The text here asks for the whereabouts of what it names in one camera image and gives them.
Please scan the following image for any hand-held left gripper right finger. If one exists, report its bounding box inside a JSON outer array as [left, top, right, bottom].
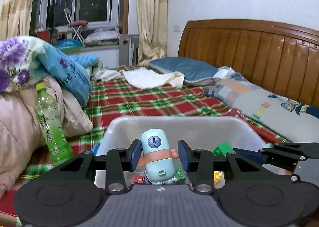
[[177, 139, 282, 195]]

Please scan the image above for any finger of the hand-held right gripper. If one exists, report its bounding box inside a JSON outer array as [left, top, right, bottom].
[[234, 149, 266, 165], [259, 142, 319, 183]]

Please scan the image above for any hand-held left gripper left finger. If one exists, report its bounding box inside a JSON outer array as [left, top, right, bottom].
[[37, 139, 142, 195]]

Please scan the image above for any small green toy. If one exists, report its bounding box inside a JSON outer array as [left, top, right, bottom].
[[174, 167, 186, 184]]

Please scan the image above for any light blue toy figure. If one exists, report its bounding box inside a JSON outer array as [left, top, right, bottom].
[[138, 129, 180, 185]]

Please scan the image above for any green building block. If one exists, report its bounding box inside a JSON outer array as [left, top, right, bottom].
[[212, 142, 235, 157]]

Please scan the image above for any white plastic container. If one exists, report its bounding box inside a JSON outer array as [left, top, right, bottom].
[[91, 116, 271, 191]]

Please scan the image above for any yellow building block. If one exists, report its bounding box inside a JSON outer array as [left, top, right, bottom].
[[214, 171, 224, 189]]

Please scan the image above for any patchwork pillow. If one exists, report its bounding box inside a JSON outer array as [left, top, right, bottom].
[[203, 73, 319, 144]]

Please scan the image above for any cream cloth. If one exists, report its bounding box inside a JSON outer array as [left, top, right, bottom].
[[123, 67, 185, 90]]

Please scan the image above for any small white cloth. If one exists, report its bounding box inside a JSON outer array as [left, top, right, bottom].
[[93, 68, 123, 81]]

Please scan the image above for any white folded cloth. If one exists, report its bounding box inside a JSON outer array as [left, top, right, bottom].
[[214, 66, 237, 80]]

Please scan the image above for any green tea bottle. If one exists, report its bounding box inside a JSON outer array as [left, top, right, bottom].
[[34, 83, 75, 167]]

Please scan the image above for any blue pillow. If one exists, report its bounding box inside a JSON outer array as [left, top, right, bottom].
[[149, 57, 219, 86]]

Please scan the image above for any grey panel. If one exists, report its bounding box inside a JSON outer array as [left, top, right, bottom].
[[119, 34, 139, 67]]

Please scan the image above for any blue printed blanket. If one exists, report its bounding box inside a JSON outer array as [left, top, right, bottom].
[[37, 40, 104, 106]]

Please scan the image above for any wooden headboard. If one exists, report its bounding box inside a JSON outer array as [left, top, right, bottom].
[[178, 19, 319, 108]]

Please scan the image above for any pink quilt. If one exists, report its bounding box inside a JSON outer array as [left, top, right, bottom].
[[0, 75, 94, 198]]

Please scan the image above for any pale pink pillow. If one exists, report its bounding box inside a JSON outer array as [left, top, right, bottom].
[[83, 29, 122, 47]]

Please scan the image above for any white folding chair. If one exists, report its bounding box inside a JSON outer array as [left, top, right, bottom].
[[64, 8, 89, 43]]

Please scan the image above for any cream patterned curtain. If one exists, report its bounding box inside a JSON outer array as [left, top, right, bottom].
[[0, 0, 40, 41], [136, 0, 168, 66]]

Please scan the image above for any red bag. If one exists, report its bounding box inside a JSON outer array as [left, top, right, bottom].
[[35, 30, 52, 43]]

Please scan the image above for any purple floral blanket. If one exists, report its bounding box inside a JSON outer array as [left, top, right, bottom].
[[0, 36, 54, 93]]

